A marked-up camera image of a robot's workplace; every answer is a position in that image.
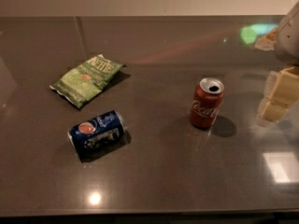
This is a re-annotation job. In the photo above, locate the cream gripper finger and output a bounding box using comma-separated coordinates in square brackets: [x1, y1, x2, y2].
[257, 66, 299, 123]

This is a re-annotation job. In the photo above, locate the blue pepsi can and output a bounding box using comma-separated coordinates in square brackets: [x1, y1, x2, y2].
[67, 110, 125, 158]

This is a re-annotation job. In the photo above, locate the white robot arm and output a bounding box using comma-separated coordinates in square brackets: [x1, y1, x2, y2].
[255, 2, 299, 127]

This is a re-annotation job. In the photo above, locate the red coca-cola can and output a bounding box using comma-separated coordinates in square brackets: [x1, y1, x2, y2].
[190, 77, 224, 130]

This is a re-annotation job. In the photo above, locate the green kettle chips bag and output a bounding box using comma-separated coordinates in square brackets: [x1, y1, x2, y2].
[50, 54, 122, 108]

